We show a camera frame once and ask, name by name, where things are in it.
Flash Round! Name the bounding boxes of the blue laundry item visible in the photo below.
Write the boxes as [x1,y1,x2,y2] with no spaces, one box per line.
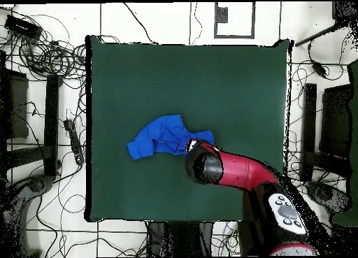
[127,113,215,161]

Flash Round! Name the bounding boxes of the dark green table cloth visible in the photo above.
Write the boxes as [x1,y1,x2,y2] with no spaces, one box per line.
[332,59,358,228]
[85,35,293,223]

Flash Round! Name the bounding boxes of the black stand bar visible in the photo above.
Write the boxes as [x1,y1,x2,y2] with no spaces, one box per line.
[300,83,317,182]
[43,74,60,178]

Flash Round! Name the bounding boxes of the grey stand foot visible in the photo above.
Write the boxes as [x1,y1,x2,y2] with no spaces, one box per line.
[5,173,55,257]
[304,180,350,215]

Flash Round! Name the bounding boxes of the black box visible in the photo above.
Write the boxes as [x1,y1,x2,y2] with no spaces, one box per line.
[0,69,29,140]
[320,84,352,158]

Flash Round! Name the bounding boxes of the black power strip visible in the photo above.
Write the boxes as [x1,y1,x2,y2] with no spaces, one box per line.
[63,119,85,166]

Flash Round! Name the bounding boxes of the black rod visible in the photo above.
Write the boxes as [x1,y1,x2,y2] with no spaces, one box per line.
[294,22,345,48]

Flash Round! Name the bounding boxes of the black power brick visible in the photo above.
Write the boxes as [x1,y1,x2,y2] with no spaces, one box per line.
[3,14,43,41]

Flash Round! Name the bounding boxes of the grey floor frame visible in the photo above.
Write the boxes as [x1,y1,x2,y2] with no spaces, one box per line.
[214,1,256,39]

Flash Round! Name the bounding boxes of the black cable adapter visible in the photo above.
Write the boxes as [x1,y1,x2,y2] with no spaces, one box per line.
[311,60,328,78]

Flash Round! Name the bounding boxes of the tangled black cables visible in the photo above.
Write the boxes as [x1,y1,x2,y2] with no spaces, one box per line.
[0,6,87,88]

